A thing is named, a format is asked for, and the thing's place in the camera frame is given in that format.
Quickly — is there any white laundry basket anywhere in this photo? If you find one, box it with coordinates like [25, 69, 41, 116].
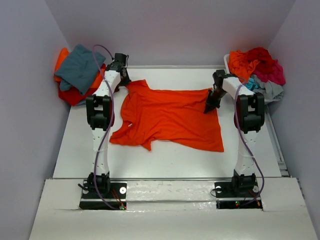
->
[223, 54, 273, 105]

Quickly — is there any teal folded t shirt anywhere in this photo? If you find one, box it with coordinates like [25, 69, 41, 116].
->
[54, 44, 107, 96]

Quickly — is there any orange folded t shirt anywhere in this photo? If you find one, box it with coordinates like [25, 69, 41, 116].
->
[53, 47, 107, 91]

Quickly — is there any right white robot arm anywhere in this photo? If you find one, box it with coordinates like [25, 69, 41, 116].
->
[204, 69, 265, 199]

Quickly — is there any red folded t shirt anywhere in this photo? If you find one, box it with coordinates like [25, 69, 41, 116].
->
[58, 88, 97, 106]

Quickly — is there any orange t shirt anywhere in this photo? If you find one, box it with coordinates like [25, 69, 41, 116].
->
[53, 47, 107, 91]
[109, 79, 224, 153]

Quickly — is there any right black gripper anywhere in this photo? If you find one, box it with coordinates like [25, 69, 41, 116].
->
[203, 88, 227, 114]

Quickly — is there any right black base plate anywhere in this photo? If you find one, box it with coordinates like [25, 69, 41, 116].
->
[210, 181, 263, 210]

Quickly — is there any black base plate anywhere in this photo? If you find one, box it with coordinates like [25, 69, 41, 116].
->
[78, 181, 128, 211]
[210, 181, 263, 210]

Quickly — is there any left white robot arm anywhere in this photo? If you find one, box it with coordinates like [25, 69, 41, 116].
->
[84, 53, 131, 198]

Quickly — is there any magenta crumpled t shirt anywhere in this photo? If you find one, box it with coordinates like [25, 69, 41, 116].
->
[253, 61, 286, 86]

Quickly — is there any cyan crumpled t shirt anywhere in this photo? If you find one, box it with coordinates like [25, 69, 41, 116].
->
[244, 77, 259, 92]

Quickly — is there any red crumpled t shirt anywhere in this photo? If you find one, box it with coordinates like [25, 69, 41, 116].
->
[247, 47, 276, 74]

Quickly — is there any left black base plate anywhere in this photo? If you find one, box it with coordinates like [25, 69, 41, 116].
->
[78, 181, 128, 211]

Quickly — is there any grey crumpled t shirt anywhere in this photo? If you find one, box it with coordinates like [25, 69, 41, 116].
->
[250, 74, 284, 102]

